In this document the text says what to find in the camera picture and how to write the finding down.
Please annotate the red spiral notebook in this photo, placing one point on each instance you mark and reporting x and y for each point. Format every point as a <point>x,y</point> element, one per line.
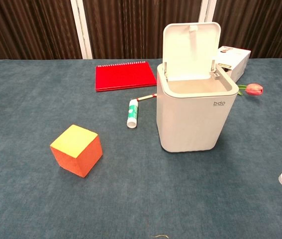
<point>124,76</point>

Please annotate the pink artificial tulip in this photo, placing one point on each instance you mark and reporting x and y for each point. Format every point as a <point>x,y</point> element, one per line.
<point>253,89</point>

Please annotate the white plastic organizer box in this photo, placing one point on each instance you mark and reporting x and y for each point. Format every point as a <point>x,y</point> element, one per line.
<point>193,119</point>

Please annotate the red white striped pencil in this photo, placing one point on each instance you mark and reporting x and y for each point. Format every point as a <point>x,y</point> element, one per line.
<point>145,97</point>

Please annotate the white partition frame post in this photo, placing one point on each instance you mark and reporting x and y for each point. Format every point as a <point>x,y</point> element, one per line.
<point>81,30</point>
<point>208,11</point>

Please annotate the orange yellow foam cube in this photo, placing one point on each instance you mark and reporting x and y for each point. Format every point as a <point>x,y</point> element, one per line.
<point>76,149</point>

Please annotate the blue felt table cover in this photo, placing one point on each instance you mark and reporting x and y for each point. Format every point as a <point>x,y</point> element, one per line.
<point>31,99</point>

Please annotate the white green glue stick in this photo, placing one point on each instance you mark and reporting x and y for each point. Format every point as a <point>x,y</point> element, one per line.
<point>132,113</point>

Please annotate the white cardboard product box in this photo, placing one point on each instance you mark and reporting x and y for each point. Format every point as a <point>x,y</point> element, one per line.
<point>240,62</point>

